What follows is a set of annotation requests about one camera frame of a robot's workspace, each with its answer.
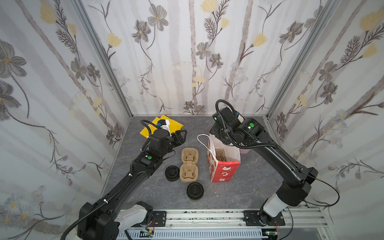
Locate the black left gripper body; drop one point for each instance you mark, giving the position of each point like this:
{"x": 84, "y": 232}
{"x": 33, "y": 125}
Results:
{"x": 177, "y": 138}

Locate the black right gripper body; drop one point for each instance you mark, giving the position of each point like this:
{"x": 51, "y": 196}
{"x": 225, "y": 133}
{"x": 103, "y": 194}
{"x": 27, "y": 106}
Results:
{"x": 217, "y": 130}

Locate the red white paper bag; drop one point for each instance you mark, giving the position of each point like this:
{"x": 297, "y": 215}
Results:
{"x": 220, "y": 171}

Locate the brown pulp cup carrier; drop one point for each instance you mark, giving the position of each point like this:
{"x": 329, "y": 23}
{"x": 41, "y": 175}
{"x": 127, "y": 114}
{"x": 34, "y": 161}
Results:
{"x": 189, "y": 171}

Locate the black plastic cup lid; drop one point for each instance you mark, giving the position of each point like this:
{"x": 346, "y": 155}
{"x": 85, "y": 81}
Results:
{"x": 195, "y": 191}

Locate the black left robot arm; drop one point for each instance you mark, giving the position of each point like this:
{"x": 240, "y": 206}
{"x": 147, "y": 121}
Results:
{"x": 101, "y": 220}

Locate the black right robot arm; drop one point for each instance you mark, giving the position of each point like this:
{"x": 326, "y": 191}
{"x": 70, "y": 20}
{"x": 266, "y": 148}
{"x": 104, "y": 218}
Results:
{"x": 297, "y": 178}

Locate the yellow napkin stack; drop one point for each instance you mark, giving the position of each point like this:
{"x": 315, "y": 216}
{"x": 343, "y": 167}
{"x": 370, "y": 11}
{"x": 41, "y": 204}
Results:
{"x": 173, "y": 126}

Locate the pink straw holder cup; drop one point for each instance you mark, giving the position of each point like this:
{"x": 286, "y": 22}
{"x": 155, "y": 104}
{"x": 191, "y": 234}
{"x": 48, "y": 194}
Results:
{"x": 244, "y": 151}

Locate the stack of black lids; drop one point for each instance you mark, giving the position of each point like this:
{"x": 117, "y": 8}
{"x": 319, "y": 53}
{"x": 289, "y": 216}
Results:
{"x": 172, "y": 173}

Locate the aluminium mounting rail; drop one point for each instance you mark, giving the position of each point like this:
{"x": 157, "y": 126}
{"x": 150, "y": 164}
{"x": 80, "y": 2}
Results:
{"x": 300, "y": 223}

